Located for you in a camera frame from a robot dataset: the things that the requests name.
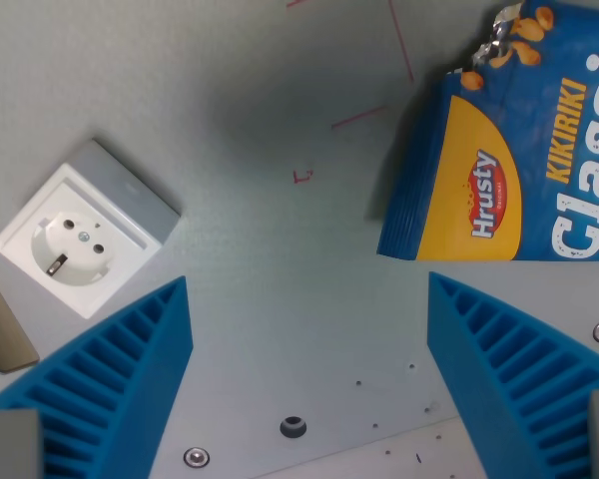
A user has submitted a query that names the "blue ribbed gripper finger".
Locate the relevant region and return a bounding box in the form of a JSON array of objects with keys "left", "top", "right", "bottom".
[
  {"left": 0, "top": 275, "right": 195, "bottom": 479},
  {"left": 426, "top": 270, "right": 599, "bottom": 479}
]

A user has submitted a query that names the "white wall power socket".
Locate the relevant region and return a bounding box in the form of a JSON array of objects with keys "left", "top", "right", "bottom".
[{"left": 0, "top": 138, "right": 182, "bottom": 320}]

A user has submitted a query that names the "blue Hrusty peanut snack bag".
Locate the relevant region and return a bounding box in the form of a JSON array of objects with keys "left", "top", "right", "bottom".
[{"left": 376, "top": 0, "right": 599, "bottom": 263}]

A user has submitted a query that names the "beige flat bar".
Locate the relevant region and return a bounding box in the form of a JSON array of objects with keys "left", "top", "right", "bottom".
[{"left": 0, "top": 258, "right": 41, "bottom": 374}]

